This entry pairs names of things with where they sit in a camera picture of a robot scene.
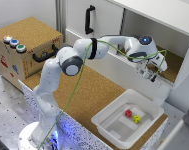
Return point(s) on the yellow block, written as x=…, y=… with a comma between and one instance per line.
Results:
x=137, y=119

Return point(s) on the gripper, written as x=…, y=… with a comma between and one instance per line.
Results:
x=146, y=69

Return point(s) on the pink block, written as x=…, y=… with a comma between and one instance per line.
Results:
x=128, y=113

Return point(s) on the white cabinet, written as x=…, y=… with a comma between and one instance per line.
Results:
x=167, y=13

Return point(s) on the wooden drawer box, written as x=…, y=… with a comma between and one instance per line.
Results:
x=30, y=31

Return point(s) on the green button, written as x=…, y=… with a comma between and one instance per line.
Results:
x=21, y=48

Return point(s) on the white plastic box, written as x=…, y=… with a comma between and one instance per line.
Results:
x=109, y=128

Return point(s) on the red button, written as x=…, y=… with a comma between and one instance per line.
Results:
x=8, y=39

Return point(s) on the white sliding door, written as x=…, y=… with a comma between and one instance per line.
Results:
x=107, y=16

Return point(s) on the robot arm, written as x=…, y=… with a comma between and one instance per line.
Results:
x=50, y=78

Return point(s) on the blue button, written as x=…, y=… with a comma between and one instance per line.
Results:
x=14, y=42

